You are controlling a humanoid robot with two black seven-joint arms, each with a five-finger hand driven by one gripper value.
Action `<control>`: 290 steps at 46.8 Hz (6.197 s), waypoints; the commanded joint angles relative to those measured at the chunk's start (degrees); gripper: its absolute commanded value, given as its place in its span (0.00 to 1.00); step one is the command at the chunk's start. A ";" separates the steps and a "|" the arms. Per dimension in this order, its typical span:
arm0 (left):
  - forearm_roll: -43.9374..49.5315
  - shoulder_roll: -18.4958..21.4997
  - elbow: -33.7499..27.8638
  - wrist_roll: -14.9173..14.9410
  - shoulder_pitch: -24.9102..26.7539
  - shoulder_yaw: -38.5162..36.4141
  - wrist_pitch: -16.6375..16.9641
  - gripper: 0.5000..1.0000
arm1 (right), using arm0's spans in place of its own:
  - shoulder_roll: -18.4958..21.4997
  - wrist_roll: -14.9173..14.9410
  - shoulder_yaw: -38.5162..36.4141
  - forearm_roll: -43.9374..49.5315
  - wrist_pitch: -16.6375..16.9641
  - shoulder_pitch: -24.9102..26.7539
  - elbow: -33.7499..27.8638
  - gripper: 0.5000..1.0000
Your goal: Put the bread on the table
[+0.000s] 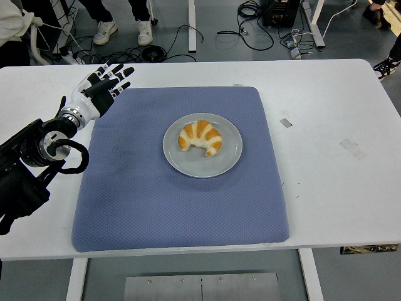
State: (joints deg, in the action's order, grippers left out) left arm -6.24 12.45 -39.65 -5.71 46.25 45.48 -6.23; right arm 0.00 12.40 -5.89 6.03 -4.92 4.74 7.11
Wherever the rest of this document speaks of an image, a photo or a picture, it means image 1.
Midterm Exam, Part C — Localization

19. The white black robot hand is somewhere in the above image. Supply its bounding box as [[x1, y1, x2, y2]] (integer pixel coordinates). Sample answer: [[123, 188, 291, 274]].
[[64, 62, 135, 129]]

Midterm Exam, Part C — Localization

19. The large clear tape piece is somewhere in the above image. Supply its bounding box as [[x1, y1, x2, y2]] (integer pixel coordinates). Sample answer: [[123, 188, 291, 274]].
[[339, 138, 367, 161]]

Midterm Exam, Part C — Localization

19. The white desk leg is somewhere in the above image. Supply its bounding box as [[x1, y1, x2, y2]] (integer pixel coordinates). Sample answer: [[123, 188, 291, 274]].
[[187, 0, 197, 53], [308, 0, 326, 48]]

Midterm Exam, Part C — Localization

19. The black equipment box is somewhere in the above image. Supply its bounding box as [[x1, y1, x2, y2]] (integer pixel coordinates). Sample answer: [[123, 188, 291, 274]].
[[261, 0, 297, 28]]

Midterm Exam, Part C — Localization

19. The grey round plate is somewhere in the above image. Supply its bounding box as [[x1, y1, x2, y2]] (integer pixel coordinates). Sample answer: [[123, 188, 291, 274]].
[[162, 112, 244, 179]]

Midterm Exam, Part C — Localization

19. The person's leg with white shoe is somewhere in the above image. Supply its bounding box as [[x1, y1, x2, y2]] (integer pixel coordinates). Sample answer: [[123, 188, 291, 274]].
[[127, 0, 154, 46], [78, 0, 119, 46]]

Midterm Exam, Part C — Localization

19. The white power strip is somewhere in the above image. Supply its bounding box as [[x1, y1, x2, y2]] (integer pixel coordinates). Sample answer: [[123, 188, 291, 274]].
[[61, 51, 82, 66]]

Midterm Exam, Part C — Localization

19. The person's black shoe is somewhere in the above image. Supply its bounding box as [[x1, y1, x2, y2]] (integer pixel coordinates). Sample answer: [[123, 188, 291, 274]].
[[362, 0, 392, 29]]

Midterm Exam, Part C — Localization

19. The white curved tube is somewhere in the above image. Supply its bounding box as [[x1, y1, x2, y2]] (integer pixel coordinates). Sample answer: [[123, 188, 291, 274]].
[[29, 23, 53, 66]]

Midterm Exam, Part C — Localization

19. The white table leg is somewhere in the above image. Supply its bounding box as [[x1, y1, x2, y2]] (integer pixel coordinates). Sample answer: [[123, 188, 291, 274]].
[[65, 258, 88, 301], [298, 249, 325, 301]]

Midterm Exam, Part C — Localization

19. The croissant bread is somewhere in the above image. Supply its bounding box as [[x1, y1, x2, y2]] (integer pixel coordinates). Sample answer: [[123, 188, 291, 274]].
[[177, 120, 223, 157]]

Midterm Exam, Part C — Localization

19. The person's leg with black shoe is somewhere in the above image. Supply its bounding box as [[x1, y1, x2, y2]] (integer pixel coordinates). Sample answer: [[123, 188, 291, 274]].
[[372, 37, 401, 82]]

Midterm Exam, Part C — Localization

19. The camouflage patterned object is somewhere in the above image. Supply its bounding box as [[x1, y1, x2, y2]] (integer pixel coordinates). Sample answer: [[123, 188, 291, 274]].
[[340, 244, 399, 255]]

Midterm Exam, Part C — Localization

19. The black cable bundle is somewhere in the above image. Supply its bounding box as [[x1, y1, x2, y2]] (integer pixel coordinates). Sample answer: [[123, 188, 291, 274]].
[[216, 0, 275, 51]]

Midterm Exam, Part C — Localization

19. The coiled black cable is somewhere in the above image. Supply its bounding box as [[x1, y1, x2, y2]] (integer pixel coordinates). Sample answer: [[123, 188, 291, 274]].
[[141, 45, 167, 63]]

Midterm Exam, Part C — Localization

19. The blue quilted mat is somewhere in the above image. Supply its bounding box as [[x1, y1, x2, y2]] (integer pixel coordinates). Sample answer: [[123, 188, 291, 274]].
[[71, 86, 289, 253]]

